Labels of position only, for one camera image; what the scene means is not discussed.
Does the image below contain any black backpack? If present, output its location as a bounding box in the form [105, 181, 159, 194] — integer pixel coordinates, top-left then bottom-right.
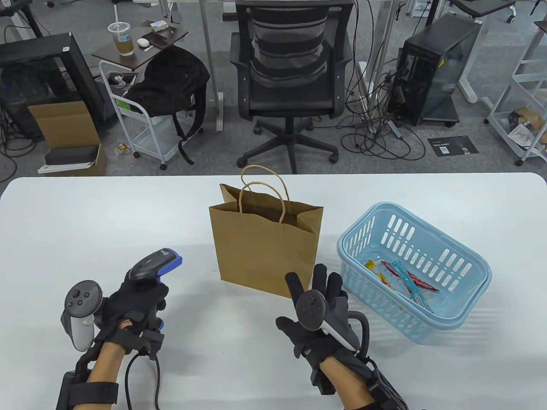
[127, 46, 211, 166]

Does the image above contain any person's left hand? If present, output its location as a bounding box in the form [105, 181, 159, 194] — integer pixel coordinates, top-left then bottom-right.
[94, 272, 170, 350]

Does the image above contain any open cardboard box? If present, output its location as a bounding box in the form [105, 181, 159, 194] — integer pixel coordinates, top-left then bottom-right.
[28, 101, 107, 176]

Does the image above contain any small brown side table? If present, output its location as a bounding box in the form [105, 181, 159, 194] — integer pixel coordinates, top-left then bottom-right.
[91, 26, 189, 72]

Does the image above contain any white rolling cart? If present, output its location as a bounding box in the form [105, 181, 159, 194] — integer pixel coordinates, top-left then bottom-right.
[99, 60, 205, 170]

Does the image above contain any person's right forearm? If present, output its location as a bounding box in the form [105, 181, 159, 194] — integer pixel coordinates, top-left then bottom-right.
[321, 357, 376, 410]

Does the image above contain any light blue plastic basket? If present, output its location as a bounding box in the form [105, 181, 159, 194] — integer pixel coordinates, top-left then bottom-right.
[337, 202, 492, 344]

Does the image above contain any black left glove cable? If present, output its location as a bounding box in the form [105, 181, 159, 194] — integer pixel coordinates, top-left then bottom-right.
[123, 348, 162, 410]

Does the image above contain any black mesh office chair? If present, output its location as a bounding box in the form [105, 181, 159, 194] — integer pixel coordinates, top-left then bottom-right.
[229, 0, 354, 175]

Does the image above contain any yellow instant coffee powder package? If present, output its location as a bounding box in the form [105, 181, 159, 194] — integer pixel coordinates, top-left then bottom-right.
[365, 260, 396, 290]

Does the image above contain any person's left forearm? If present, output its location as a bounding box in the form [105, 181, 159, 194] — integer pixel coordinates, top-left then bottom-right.
[88, 341, 129, 385]

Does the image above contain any grey hand controller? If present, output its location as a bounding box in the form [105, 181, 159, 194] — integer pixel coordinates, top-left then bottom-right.
[61, 280, 104, 352]
[296, 290, 371, 355]

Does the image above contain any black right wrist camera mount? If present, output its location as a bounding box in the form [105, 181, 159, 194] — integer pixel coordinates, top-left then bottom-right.
[350, 358, 411, 410]

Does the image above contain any white desk leg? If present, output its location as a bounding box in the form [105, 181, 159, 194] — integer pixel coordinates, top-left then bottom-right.
[457, 19, 479, 104]
[200, 0, 225, 132]

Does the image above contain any black phone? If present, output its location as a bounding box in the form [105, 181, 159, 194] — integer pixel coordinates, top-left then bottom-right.
[141, 32, 170, 48]

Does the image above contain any power strip with plugs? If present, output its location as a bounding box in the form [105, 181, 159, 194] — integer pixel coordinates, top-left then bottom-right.
[107, 72, 138, 89]

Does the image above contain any red instant coffee powder package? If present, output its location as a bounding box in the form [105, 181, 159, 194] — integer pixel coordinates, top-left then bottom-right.
[380, 261, 440, 293]

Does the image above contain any plastic iced drink cup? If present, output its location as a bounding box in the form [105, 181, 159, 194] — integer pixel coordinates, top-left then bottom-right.
[107, 4, 135, 56]

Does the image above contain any black computer tower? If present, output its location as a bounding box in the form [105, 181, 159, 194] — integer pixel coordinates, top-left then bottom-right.
[393, 13, 483, 127]

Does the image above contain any blue instant coffee powder package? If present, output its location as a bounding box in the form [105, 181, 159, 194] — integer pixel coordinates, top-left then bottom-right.
[392, 259, 435, 314]

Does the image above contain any black booklet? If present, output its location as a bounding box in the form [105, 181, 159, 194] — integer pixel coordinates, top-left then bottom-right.
[427, 135, 479, 158]

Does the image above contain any black barcode scanner blue trim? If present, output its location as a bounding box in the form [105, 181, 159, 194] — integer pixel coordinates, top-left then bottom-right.
[129, 248, 183, 333]

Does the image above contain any brown paper bag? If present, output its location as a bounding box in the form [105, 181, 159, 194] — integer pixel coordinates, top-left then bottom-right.
[209, 164, 324, 299]

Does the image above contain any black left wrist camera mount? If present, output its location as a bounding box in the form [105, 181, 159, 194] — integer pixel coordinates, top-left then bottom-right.
[56, 354, 120, 410]

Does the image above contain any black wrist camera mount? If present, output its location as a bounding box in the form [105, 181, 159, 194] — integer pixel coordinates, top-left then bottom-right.
[350, 358, 411, 410]
[56, 354, 120, 410]

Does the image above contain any white wire shelf cart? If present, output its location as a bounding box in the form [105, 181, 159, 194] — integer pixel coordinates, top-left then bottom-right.
[484, 21, 547, 167]

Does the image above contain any tangle of black cables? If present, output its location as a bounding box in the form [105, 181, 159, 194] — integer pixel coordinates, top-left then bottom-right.
[338, 64, 428, 162]

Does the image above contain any person's right hand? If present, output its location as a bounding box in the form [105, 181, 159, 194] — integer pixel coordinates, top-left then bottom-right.
[276, 264, 362, 364]

